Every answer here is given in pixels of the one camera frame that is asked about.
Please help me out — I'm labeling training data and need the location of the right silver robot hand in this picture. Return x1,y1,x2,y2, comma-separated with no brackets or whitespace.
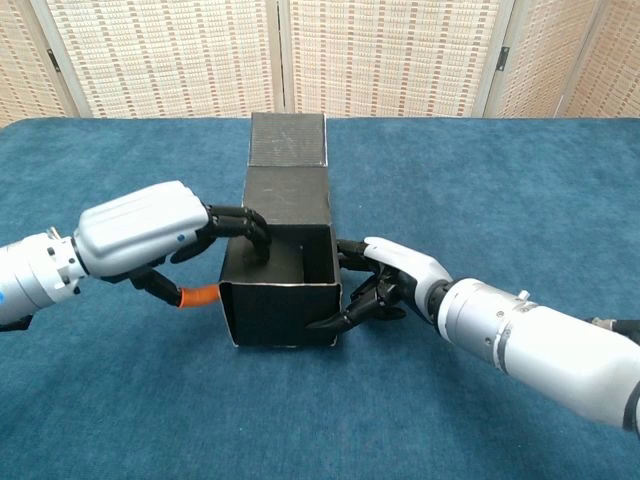
304,236,455,334

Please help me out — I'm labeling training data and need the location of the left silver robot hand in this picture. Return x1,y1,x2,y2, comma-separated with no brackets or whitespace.
72,180,274,310

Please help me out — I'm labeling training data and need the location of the black cardboard box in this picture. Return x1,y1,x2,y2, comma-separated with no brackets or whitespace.
219,111,344,350

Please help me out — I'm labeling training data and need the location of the blue carpet table surface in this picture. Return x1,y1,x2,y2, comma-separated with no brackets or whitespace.
0,115,640,480

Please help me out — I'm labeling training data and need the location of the woven folding screen panel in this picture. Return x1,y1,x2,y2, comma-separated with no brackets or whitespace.
482,0,604,120
277,0,516,120
0,0,81,129
557,0,640,120
29,0,289,120

